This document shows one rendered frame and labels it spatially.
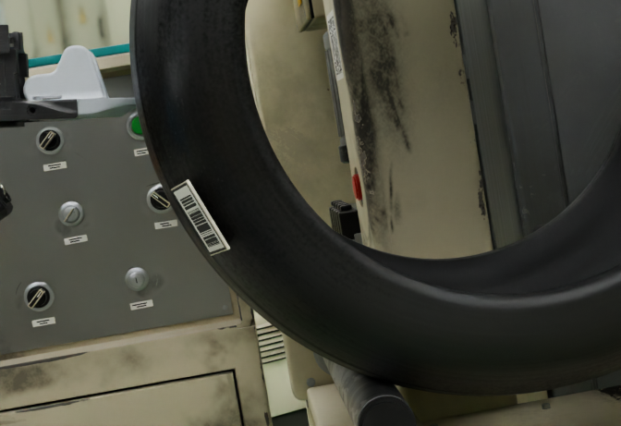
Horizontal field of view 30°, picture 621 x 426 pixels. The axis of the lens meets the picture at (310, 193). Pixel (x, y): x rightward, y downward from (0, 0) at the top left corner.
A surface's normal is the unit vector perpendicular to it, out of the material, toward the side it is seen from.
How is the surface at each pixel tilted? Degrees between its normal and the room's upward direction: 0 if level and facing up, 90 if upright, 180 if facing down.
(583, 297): 100
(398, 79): 90
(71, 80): 91
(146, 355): 90
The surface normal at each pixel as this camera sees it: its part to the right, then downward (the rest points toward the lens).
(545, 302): 0.10, 0.22
